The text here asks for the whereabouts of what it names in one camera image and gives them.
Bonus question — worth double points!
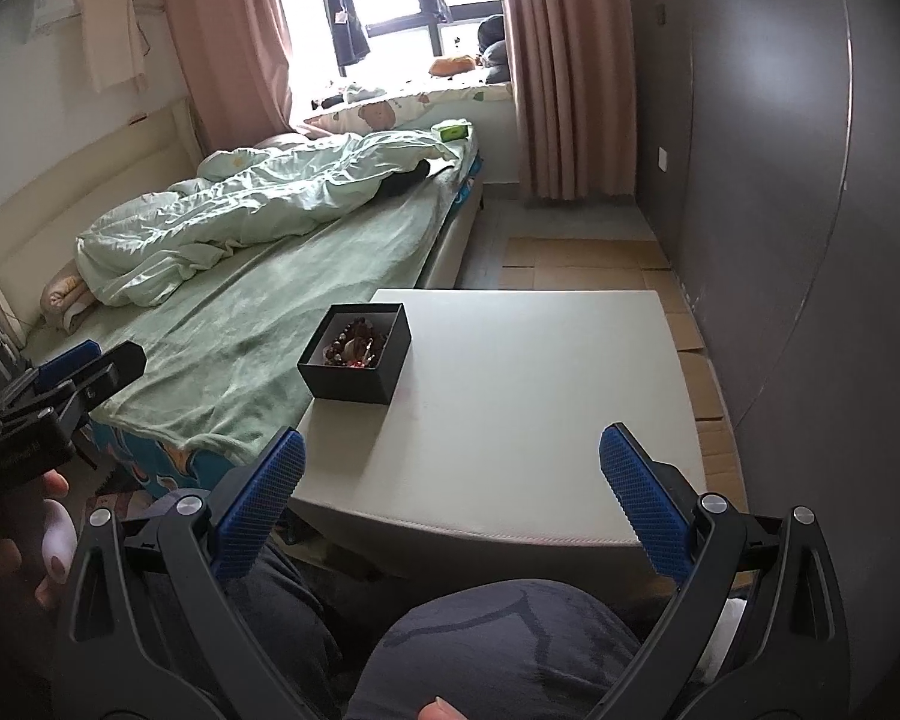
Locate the dark round bead bracelet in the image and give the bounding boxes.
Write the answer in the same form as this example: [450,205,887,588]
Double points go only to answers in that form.
[321,317,388,370]

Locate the pink curtain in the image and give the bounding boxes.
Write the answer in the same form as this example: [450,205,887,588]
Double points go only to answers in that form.
[499,0,638,203]
[157,0,293,158]

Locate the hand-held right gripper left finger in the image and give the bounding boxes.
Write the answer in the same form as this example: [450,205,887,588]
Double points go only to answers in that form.
[45,426,325,720]

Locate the white low table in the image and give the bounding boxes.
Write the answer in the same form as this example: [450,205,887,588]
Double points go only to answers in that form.
[289,289,710,586]

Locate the person's left leg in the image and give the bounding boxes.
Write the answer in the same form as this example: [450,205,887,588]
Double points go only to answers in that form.
[221,532,350,720]

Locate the white wall air conditioner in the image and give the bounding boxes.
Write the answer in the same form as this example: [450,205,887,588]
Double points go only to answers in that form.
[15,0,95,42]

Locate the person's leg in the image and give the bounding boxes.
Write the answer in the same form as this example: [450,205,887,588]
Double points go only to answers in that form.
[221,532,350,720]
[345,577,646,720]

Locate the pink printed pillow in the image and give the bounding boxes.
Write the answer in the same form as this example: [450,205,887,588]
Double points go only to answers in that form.
[40,261,92,332]

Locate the orange plush toy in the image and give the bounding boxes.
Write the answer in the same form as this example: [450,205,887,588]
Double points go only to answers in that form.
[429,52,481,77]

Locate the dark pillow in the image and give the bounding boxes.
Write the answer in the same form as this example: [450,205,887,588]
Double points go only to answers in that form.
[476,13,512,85]

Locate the black garment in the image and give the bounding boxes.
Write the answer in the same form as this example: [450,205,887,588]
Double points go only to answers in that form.
[379,160,432,200]

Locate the person's right leg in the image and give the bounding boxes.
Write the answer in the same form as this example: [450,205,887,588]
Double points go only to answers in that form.
[345,577,646,720]

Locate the cardboard floor sheets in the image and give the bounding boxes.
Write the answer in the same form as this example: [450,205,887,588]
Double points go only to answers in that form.
[499,236,747,541]

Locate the beige padded headboard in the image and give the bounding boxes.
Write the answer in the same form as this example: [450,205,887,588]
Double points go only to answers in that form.
[0,97,203,346]

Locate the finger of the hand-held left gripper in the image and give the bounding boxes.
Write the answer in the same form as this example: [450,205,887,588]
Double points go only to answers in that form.
[0,342,148,430]
[15,340,104,395]

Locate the black jewelry box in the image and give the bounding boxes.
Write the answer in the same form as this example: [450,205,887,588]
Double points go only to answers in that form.
[298,303,413,406]

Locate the person's left hand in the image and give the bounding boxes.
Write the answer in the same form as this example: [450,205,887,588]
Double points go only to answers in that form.
[0,471,74,616]

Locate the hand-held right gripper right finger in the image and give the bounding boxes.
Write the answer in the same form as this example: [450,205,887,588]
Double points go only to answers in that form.
[598,422,852,720]

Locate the bed with printed mattress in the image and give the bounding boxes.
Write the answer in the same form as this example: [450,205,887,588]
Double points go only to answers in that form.
[0,127,488,511]

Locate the hanging dark blue garment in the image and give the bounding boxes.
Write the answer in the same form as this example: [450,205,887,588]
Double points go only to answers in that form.
[310,0,372,68]

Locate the grey wardrobe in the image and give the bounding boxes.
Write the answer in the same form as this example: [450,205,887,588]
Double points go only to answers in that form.
[626,0,900,720]

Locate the printed window sill cushion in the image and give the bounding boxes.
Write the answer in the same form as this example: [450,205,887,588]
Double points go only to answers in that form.
[300,82,515,140]

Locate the green fleece blanket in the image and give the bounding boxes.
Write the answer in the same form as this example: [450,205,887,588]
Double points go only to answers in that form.
[94,165,470,470]

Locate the light green duvet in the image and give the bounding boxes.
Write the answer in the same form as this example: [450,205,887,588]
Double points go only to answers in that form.
[75,131,462,308]

